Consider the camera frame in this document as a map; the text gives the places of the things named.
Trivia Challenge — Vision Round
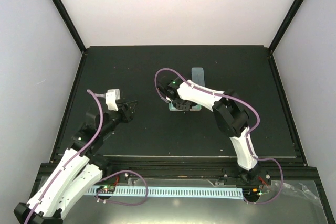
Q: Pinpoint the grey fuzzy glasses case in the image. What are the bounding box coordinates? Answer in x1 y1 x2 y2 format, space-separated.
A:
169 101 202 112

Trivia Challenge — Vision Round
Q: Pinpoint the blue fuzzy glasses case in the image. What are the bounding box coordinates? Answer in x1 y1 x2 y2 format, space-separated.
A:
191 67 205 87

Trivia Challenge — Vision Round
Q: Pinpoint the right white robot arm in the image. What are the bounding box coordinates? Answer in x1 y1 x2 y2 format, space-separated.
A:
155 77 259 184

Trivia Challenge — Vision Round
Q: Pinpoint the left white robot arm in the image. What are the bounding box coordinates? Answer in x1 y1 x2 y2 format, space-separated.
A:
14 100 138 223

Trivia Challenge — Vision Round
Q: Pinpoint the left green circuit board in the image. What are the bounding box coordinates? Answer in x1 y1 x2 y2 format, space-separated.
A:
96 185 116 194

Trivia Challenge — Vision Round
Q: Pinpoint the right small circuit board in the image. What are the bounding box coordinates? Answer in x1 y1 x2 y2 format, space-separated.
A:
243 188 263 197

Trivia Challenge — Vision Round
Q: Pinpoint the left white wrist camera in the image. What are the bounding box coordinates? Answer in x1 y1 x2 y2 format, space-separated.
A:
105 89 121 111

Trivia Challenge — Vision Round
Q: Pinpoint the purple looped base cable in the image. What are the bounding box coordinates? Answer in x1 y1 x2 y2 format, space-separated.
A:
95 168 150 206

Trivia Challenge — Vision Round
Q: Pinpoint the white slotted cable duct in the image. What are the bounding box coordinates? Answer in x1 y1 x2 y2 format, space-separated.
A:
85 186 244 200

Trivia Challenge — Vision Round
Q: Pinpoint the left black frame post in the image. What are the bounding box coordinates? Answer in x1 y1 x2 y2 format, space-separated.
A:
52 0 87 53

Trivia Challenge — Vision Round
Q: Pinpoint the black frame post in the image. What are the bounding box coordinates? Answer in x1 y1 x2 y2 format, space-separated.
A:
52 0 87 53
268 0 304 53

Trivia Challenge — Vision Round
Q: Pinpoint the right black frame post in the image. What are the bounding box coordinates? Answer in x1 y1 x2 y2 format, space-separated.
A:
268 0 304 53

